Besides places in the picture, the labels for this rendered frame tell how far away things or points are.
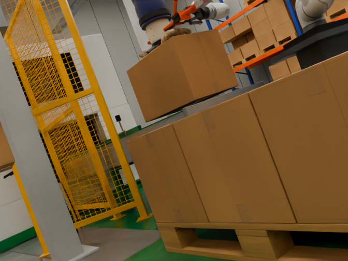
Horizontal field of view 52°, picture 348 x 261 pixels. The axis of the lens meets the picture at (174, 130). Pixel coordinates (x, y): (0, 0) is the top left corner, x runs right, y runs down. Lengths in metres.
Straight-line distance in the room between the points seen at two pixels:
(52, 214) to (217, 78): 1.30
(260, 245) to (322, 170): 0.39
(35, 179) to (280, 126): 1.62
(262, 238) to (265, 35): 9.57
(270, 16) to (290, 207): 9.55
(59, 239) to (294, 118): 1.69
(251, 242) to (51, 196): 1.38
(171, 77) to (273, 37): 8.35
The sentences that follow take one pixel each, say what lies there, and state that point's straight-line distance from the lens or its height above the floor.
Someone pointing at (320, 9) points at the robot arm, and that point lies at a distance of 2.48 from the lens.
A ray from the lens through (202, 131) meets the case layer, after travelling 1.22.
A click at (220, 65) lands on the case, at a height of 0.80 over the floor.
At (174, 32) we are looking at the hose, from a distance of 2.38.
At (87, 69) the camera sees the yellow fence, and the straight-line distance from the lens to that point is 2.65.
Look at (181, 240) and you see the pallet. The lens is 1.63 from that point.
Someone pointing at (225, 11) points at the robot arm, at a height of 1.14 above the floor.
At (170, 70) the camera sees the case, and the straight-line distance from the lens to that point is 2.24.
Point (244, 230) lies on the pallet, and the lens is 1.27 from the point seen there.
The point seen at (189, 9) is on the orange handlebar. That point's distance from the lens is 2.28.
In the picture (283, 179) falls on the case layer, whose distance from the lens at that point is 1.07.
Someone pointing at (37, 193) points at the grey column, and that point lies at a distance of 2.28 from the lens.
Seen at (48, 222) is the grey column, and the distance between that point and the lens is 2.30.
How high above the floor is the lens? 0.52
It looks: level
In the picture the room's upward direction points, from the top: 21 degrees counter-clockwise
